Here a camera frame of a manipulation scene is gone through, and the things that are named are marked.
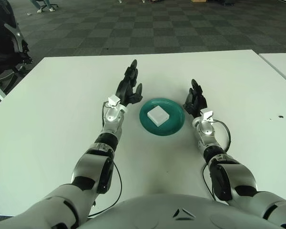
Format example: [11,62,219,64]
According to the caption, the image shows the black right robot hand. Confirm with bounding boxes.
[182,79,208,118]

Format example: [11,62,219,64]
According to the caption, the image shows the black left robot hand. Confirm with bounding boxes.
[115,59,143,107]

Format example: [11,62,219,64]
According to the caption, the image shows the white charger block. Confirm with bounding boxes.
[147,106,170,126]

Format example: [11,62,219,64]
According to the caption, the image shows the teal round plate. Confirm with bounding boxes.
[139,97,186,136]

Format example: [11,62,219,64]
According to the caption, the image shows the white table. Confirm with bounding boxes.
[258,52,286,88]

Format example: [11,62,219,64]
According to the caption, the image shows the black swivel chair base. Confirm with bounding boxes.
[39,0,60,10]

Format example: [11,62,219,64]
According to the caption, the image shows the silver robot torso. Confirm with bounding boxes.
[81,193,284,229]

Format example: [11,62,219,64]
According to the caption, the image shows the seated person legs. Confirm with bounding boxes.
[30,0,55,13]

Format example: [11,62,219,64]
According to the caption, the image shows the black robot at left edge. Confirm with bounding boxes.
[0,0,34,88]

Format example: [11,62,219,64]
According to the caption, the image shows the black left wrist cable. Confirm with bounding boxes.
[102,101,111,127]

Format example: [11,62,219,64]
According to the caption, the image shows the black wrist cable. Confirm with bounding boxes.
[102,101,111,127]
[213,118,231,152]

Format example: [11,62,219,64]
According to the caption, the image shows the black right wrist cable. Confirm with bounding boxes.
[213,118,231,152]

